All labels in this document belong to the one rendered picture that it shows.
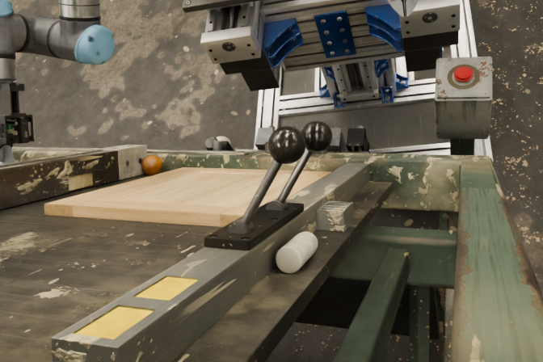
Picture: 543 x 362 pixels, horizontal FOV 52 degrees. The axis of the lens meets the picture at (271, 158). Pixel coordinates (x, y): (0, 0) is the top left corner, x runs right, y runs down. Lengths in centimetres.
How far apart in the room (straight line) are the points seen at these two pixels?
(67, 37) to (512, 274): 90
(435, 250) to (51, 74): 268
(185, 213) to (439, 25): 82
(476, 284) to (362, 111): 175
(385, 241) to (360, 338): 35
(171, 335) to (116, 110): 250
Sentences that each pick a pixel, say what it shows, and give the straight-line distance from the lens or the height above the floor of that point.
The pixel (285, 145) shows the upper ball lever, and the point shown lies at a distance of 55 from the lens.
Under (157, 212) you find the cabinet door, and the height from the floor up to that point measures 129.
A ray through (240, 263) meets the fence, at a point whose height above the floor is 152.
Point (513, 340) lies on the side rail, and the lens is 36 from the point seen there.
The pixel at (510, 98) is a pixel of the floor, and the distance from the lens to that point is 242.
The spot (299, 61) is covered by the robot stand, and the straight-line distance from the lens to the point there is 169.
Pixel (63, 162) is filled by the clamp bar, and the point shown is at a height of 118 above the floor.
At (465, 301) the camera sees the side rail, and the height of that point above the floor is 160.
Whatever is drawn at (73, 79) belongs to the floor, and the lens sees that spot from 318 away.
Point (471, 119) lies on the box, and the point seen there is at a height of 85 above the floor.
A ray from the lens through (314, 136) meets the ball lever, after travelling 66.
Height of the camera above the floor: 199
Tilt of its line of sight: 56 degrees down
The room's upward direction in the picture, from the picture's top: 30 degrees counter-clockwise
